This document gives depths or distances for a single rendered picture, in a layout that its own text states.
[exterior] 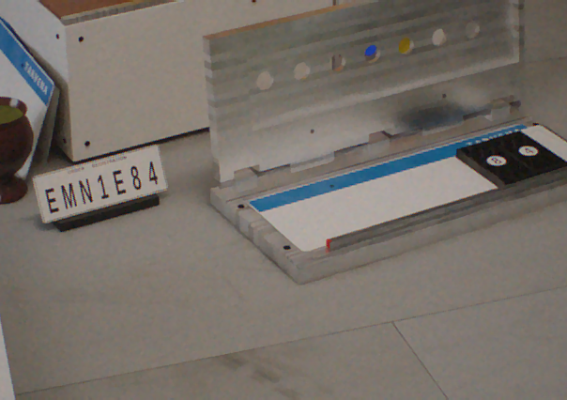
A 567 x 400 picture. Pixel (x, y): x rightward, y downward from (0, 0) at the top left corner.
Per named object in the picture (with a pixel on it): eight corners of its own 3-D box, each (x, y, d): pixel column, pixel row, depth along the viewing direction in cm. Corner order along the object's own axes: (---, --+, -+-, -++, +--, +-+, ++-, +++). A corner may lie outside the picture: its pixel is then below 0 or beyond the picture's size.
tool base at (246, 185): (298, 284, 182) (299, 256, 180) (209, 203, 198) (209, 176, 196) (611, 186, 201) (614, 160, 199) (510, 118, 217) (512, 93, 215)
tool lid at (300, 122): (208, 39, 187) (201, 36, 188) (222, 194, 194) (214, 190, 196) (523, -33, 206) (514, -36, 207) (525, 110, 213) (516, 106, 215)
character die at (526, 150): (536, 181, 198) (537, 172, 197) (487, 147, 205) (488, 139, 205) (568, 171, 200) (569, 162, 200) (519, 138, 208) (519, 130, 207)
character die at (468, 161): (503, 192, 196) (504, 182, 195) (455, 157, 203) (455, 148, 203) (536, 181, 198) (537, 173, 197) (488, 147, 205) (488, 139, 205)
